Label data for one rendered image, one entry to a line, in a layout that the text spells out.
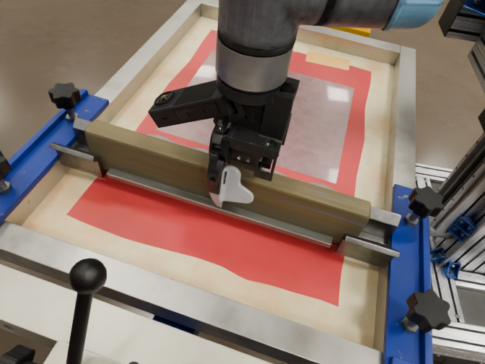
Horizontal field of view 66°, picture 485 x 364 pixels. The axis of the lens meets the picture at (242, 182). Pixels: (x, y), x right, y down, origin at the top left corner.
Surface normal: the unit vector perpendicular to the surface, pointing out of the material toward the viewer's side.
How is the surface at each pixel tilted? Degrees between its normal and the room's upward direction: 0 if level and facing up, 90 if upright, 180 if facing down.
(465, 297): 0
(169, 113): 90
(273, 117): 90
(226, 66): 90
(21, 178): 0
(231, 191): 83
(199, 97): 30
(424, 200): 0
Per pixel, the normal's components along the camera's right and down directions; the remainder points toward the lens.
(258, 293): 0.10, -0.64
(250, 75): -0.11, 0.75
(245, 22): -0.36, 0.69
